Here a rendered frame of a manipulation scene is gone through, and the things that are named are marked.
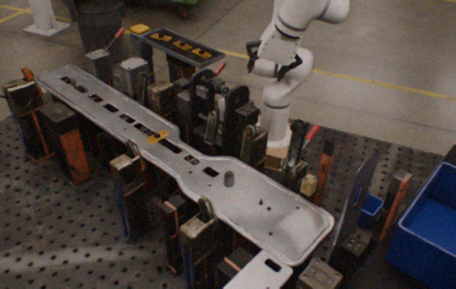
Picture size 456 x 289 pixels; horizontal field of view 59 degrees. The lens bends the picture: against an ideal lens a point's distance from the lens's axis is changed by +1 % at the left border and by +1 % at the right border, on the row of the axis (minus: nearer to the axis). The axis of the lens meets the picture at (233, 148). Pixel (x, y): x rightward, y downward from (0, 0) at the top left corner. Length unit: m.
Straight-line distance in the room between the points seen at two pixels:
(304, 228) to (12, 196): 1.16
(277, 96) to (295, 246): 0.71
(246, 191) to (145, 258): 0.45
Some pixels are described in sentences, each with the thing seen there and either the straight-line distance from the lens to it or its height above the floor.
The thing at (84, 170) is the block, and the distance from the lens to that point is 1.73.
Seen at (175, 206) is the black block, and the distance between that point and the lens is 1.20.
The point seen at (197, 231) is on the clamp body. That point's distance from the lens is 1.06.
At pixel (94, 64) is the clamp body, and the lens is 1.88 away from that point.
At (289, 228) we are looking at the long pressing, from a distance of 1.14.
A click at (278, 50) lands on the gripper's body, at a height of 1.40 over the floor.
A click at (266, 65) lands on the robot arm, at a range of 1.54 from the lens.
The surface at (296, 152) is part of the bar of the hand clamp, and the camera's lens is 1.19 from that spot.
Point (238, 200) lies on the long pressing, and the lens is 1.20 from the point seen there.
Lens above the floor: 1.86
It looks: 39 degrees down
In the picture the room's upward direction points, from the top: 2 degrees clockwise
